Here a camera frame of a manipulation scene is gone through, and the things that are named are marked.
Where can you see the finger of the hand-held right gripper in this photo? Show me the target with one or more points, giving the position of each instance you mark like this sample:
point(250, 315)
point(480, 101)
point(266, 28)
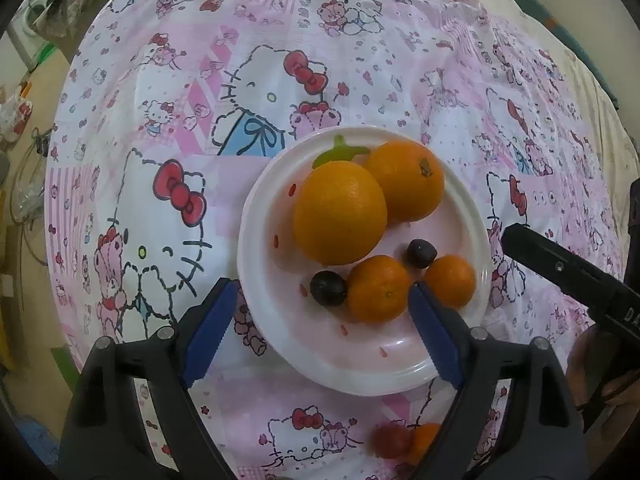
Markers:
point(550, 260)
point(635, 210)

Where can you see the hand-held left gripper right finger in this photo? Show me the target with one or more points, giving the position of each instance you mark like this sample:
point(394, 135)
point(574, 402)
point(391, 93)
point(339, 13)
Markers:
point(435, 330)

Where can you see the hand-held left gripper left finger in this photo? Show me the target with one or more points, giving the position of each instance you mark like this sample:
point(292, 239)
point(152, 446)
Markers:
point(210, 332)

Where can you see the dark grape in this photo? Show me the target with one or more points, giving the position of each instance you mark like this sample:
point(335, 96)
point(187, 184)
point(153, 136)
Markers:
point(327, 287)
point(421, 252)

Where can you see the pink strawberry-print plate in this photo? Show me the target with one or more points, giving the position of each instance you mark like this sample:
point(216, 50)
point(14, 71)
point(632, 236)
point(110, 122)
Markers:
point(320, 350)

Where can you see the large orange with dark mark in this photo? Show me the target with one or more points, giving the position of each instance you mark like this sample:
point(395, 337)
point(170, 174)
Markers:
point(407, 180)

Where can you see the person's right hand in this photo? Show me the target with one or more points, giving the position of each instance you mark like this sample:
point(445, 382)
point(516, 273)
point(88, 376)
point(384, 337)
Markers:
point(580, 370)

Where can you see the red cherry tomato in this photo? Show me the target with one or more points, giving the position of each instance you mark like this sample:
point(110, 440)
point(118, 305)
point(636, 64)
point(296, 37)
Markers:
point(392, 440)

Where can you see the pink cartoon printed blanket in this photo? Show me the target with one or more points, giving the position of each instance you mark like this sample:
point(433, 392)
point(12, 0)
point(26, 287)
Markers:
point(200, 110)

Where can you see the white plastic bag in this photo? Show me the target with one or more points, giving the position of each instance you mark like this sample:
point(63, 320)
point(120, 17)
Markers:
point(15, 115)

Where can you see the green dustpan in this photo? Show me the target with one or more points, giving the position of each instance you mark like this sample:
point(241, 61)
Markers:
point(47, 53)

